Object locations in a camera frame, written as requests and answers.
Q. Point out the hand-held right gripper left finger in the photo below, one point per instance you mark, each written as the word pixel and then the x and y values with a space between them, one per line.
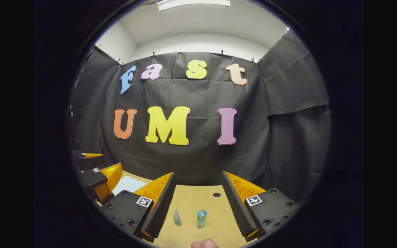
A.
pixel 162 203

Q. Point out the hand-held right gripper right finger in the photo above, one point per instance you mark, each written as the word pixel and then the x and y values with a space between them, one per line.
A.
pixel 236 203

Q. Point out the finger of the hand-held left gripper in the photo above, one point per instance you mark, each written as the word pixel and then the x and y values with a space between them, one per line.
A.
pixel 93 177
pixel 90 162

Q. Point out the light blue suitcase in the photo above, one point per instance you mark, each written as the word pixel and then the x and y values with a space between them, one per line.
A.
pixel 128 184

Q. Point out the blue capped clear bottle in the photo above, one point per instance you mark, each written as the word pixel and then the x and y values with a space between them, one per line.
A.
pixel 201 219

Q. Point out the black backdrop cloth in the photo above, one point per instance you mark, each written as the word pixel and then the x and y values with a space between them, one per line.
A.
pixel 198 162

